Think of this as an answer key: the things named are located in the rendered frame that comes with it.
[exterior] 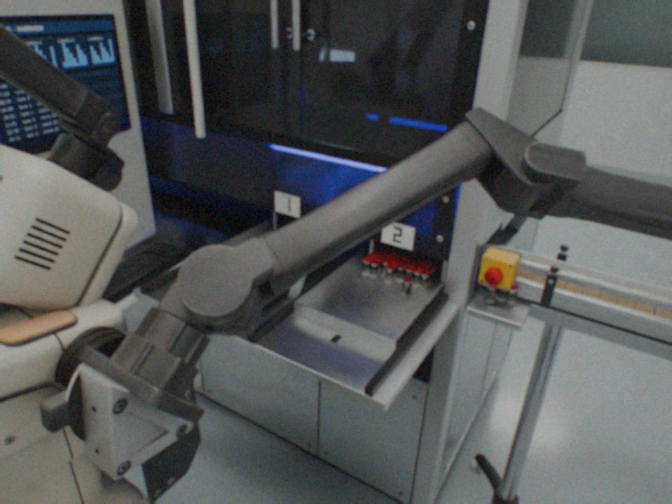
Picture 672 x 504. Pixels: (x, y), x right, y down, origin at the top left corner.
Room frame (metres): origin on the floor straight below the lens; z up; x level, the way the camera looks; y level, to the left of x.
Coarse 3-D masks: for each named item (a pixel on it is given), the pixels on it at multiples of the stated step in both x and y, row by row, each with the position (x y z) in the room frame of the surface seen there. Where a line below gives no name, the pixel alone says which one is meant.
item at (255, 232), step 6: (264, 222) 1.40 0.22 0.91; (270, 222) 1.43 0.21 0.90; (252, 228) 1.35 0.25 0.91; (258, 228) 1.38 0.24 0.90; (264, 228) 1.40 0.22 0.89; (270, 228) 1.43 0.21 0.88; (240, 234) 1.31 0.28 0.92; (246, 234) 1.33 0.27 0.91; (252, 234) 1.35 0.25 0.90; (258, 234) 1.38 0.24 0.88; (228, 240) 1.27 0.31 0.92; (234, 240) 1.28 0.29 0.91; (240, 240) 1.31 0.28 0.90; (246, 240) 1.33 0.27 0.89; (234, 246) 1.28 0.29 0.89
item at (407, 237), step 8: (392, 224) 1.13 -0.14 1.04; (400, 224) 1.12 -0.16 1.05; (384, 232) 1.14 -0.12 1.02; (392, 232) 1.13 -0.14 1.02; (408, 232) 1.11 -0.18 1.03; (384, 240) 1.14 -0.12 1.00; (392, 240) 1.13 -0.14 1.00; (400, 240) 1.12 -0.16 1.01; (408, 240) 1.10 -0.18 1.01; (408, 248) 1.10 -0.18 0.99
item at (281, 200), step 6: (276, 192) 1.31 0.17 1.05; (276, 198) 1.31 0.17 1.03; (282, 198) 1.30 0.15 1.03; (294, 198) 1.28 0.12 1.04; (276, 204) 1.31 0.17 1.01; (282, 204) 1.30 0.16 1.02; (294, 204) 1.28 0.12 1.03; (276, 210) 1.31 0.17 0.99; (282, 210) 1.30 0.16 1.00; (288, 210) 1.29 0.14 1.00; (294, 210) 1.28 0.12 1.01; (294, 216) 1.28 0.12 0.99
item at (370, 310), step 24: (360, 264) 1.21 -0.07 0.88; (312, 288) 1.02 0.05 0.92; (336, 288) 1.08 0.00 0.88; (360, 288) 1.09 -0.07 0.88; (384, 288) 1.09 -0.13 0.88; (432, 288) 1.10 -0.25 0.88; (312, 312) 0.94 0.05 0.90; (336, 312) 0.97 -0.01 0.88; (360, 312) 0.98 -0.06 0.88; (384, 312) 0.98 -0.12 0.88; (408, 312) 0.99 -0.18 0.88; (360, 336) 0.87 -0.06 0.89; (384, 336) 0.85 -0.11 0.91
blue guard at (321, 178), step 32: (160, 128) 1.54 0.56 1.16; (192, 128) 1.47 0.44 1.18; (160, 160) 1.55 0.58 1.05; (192, 160) 1.48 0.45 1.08; (224, 160) 1.41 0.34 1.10; (256, 160) 1.35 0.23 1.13; (288, 160) 1.29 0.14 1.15; (320, 160) 1.24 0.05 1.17; (224, 192) 1.42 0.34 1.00; (256, 192) 1.35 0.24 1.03; (288, 192) 1.29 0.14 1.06; (320, 192) 1.24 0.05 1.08; (448, 192) 1.06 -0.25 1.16; (416, 224) 1.10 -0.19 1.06; (448, 224) 1.06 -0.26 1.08
